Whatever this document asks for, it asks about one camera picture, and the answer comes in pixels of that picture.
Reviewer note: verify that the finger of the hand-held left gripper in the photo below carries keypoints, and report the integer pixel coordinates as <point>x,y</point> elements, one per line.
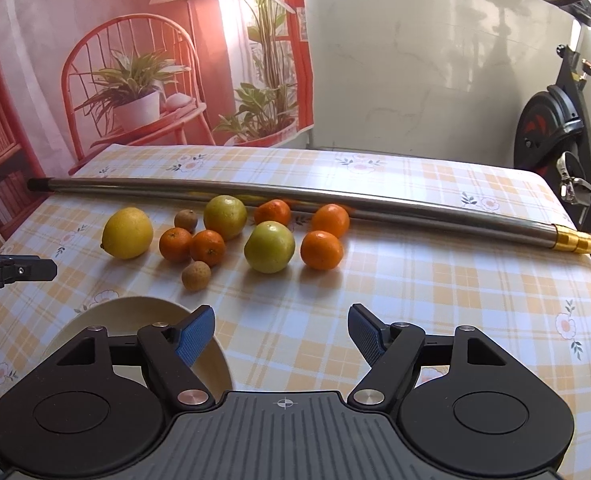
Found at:
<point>30,270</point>

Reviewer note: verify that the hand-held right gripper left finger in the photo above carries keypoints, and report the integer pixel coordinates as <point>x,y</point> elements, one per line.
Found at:
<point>195,341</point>

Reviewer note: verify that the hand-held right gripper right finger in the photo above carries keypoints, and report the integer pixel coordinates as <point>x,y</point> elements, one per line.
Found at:
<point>368,341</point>

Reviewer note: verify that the cream bowl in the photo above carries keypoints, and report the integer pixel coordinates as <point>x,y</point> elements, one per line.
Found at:
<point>125,315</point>

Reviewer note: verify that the orange tangerine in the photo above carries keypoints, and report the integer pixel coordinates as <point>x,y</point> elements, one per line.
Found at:
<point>331,220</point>
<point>274,212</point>
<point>175,245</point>
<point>208,248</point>
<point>322,250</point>

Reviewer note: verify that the yellow lemon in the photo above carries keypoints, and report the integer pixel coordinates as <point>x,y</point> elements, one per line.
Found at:
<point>128,233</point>

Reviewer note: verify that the yellow-green orange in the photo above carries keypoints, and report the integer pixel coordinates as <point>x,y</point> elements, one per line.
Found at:
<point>225,216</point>
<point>269,247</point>

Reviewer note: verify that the plaid floral tablecloth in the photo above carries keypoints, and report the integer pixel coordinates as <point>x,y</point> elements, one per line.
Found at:
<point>425,290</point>

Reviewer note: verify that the steel pole with gold end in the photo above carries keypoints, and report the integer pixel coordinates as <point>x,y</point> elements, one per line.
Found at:
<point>400,205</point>

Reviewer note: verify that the black exercise bike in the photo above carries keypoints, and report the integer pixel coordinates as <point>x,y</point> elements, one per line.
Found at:
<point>550,125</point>

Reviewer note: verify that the wall poster with chair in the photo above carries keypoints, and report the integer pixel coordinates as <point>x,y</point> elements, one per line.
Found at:
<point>50,35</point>

